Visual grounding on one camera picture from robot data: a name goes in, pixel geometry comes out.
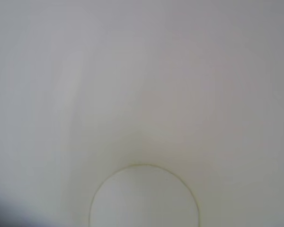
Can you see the white paper cup green logo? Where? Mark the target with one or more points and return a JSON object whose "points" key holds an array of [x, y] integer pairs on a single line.
{"points": [[88, 87]]}

